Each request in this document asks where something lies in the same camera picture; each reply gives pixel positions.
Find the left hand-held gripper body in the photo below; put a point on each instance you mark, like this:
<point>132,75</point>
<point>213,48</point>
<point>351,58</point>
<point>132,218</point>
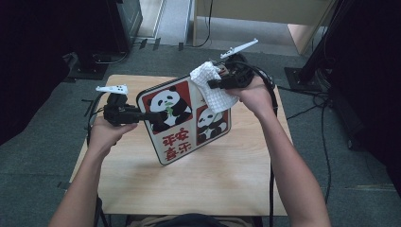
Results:
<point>118,112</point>

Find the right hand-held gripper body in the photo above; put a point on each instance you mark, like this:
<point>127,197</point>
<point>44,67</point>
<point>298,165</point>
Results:
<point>239,72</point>

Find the white waffle cloth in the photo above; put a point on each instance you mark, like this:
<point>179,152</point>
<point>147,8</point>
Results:
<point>211,94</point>

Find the panda print square board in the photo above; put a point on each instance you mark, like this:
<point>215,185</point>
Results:
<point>179,138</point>

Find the person's left hand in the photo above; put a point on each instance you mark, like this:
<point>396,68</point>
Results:
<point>104,135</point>

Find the person's right hand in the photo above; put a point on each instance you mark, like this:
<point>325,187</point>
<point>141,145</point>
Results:
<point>257,96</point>

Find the black flat stand base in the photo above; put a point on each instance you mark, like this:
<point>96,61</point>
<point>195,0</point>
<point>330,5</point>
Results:
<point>88,69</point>

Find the light wooden furniture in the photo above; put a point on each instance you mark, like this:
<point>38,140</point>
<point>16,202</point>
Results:
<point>268,9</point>

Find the black metal stand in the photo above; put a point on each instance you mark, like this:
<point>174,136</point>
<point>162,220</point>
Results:
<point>315,56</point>

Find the black cabinet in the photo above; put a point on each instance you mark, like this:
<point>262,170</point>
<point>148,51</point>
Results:
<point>124,25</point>

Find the dark curtain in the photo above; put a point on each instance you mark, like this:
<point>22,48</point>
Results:
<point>28,63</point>
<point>375,78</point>

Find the black chair armrest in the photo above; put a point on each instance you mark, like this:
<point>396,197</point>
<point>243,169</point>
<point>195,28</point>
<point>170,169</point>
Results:
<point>100,214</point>

